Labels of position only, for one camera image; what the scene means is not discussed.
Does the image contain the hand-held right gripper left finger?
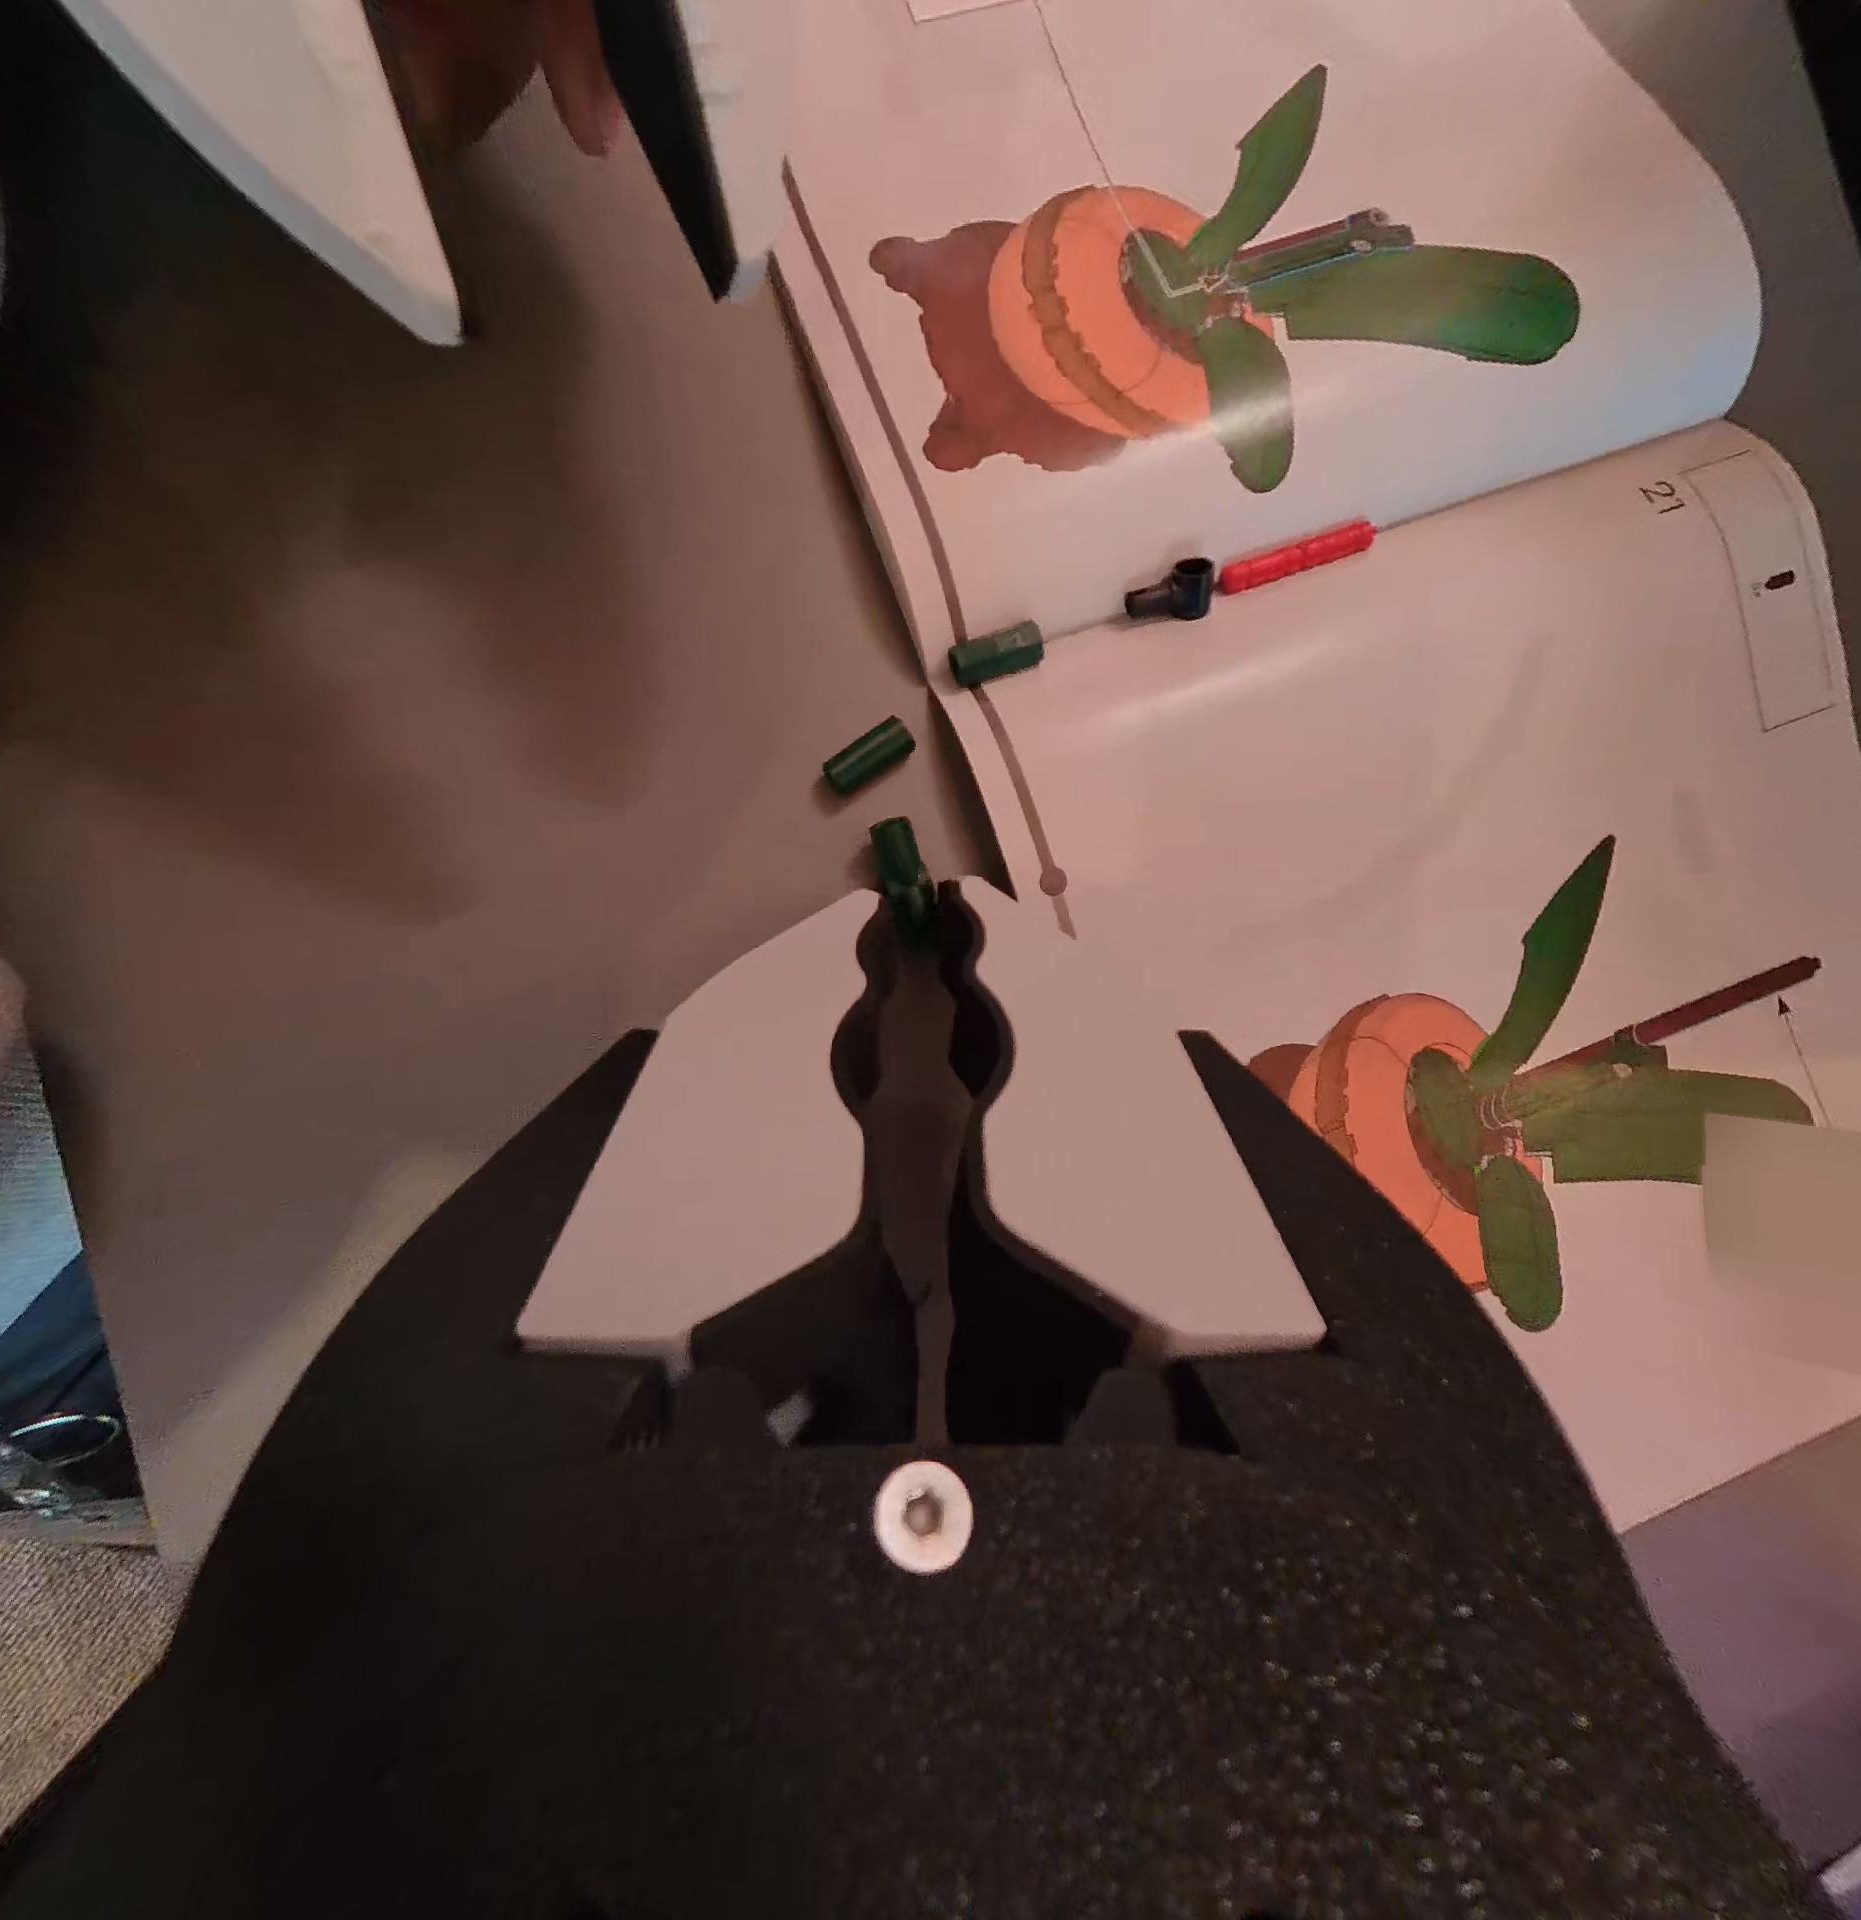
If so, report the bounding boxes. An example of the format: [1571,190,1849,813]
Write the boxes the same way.
[512,895,888,1361]

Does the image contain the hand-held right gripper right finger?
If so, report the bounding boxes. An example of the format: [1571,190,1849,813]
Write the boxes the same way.
[942,877,1328,1361]

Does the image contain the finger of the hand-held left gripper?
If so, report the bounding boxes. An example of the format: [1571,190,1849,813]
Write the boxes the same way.
[53,0,473,351]
[590,0,792,307]

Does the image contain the green toy connector cylinder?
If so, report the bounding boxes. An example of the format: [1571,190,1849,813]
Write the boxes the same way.
[946,615,1046,693]
[821,718,914,802]
[868,813,934,943]

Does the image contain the person's left hand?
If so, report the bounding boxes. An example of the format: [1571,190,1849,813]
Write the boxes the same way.
[528,0,619,160]

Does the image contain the open building instruction booklet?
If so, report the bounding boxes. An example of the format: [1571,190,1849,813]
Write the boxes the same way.
[763,0,1861,1532]

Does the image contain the black toy angle connector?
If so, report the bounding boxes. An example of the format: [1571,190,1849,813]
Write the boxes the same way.
[1125,555,1218,628]

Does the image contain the person's blue jeans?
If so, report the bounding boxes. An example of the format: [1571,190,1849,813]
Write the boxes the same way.
[0,1251,122,1445]

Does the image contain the metal key ring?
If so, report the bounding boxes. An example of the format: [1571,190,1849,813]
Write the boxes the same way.
[0,1405,130,1518]

